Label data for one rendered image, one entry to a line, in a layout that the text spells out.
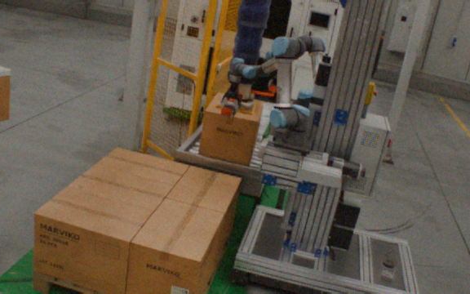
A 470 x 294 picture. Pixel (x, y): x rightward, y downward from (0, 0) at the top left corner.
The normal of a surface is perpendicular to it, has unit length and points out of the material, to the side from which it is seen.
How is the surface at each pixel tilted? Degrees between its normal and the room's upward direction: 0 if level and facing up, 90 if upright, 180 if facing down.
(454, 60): 90
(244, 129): 90
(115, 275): 90
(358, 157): 90
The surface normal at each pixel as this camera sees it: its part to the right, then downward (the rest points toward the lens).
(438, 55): -0.21, 0.30
